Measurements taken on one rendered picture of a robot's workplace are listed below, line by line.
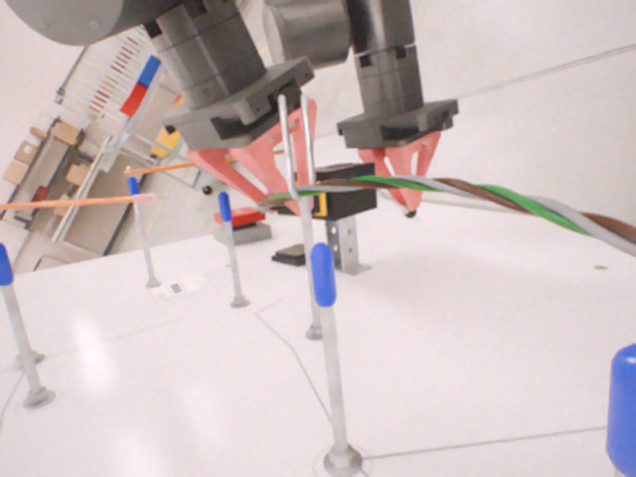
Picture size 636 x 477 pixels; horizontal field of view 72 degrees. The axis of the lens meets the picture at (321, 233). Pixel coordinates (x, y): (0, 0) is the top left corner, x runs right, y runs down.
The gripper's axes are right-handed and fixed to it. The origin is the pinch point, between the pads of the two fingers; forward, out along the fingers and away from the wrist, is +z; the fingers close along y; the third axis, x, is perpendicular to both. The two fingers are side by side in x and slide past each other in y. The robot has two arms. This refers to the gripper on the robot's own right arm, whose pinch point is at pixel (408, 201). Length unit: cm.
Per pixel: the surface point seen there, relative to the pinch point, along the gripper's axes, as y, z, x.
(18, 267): -782, 172, 42
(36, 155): -746, 18, 125
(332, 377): 15.8, -4.8, -27.3
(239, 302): -0.9, -0.1, -21.2
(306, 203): 7.6, -7.9, -19.7
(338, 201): 2.0, -4.6, -11.8
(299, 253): -4.6, 1.0, -11.8
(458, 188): 17.3, -9.3, -20.1
